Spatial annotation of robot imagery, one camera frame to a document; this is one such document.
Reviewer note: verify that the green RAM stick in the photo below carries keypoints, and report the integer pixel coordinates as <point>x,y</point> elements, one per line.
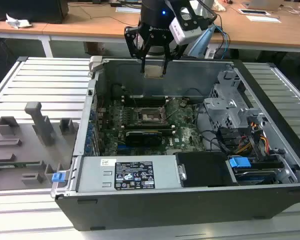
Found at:
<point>15,165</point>

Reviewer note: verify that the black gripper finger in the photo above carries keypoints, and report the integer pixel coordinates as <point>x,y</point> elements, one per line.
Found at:
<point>170,51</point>
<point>133,42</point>

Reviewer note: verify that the black computer tower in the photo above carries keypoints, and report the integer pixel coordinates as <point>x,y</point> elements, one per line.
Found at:
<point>27,10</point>

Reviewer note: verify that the crumpled white paper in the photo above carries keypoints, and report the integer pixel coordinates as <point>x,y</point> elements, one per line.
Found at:
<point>16,22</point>

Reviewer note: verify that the grey case bracket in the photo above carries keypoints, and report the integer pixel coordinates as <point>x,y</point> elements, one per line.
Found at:
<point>96,65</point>

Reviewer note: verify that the white tablet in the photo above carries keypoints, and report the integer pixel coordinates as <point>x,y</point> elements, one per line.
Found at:
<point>253,11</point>

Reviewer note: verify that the blue case latch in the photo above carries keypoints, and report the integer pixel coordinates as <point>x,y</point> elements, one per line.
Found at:
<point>58,177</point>

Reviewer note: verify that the black open PC case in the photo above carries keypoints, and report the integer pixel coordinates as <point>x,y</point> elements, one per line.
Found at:
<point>165,207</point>

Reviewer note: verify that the silver laptop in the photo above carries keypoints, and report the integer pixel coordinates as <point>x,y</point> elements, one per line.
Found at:
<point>262,3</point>

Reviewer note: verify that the wooden desk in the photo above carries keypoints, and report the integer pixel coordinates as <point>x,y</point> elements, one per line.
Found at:
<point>90,25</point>

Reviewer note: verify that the hard disk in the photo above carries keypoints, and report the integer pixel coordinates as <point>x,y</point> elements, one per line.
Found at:
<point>255,176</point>

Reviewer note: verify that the grey parts rack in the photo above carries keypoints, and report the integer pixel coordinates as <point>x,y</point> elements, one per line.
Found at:
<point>27,150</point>

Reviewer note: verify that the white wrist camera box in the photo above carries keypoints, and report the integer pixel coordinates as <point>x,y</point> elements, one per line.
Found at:
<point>183,35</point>

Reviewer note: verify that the CPU socket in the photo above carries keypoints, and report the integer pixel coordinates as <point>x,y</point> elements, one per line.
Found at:
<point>150,116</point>

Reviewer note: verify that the CPU with silver top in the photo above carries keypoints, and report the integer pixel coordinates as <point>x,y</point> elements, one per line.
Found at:
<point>153,71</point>

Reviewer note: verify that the cardboard box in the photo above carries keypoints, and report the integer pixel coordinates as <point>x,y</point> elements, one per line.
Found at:
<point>95,47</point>

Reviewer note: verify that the pale blue teach pendant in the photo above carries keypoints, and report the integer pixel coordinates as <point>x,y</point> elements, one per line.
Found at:
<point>201,43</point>

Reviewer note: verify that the round coin battery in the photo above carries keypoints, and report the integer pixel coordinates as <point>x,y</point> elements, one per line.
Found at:
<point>183,102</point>

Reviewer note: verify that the metal drive cage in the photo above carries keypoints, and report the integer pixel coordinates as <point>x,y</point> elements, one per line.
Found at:
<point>222,107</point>

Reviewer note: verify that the graphics card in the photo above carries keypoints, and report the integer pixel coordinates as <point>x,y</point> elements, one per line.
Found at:
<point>143,138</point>

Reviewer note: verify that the grey power supply unit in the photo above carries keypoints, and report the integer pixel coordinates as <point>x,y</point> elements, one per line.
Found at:
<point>95,175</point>

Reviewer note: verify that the black plastic shroud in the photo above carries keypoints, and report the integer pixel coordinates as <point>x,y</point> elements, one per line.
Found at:
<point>205,170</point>

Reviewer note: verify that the green motherboard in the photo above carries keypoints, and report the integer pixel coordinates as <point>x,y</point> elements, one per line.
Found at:
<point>187,135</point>

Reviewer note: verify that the blue disk carrier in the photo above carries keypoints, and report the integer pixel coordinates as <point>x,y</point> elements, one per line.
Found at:
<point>238,163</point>

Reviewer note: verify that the white paper sheet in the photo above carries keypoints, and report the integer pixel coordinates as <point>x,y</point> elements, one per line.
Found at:
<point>263,18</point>
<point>127,9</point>

